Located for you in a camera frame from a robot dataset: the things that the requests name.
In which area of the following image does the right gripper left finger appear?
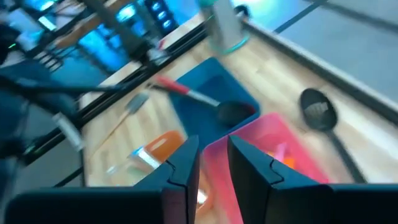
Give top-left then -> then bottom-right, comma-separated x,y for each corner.
3,135 -> 200,224

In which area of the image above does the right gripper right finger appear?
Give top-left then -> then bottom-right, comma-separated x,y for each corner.
228,135 -> 398,224

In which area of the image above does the grey spatula with wooden handle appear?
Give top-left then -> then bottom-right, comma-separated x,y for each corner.
90,91 -> 150,156

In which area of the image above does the pink translucent plastic bin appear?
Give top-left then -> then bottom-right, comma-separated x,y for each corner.
200,112 -> 330,224

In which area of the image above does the teal blue plastic bin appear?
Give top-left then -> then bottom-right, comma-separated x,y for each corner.
167,57 -> 261,150

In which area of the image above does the orange plastic bin with handles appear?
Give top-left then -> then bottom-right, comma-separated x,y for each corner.
144,129 -> 215,224

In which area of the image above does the black table edge rail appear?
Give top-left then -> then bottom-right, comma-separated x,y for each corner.
21,18 -> 398,166

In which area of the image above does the steel box grater, teal handle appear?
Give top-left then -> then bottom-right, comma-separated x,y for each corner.
198,0 -> 251,55

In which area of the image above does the black rail bracket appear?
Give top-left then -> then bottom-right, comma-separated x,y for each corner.
236,4 -> 251,18

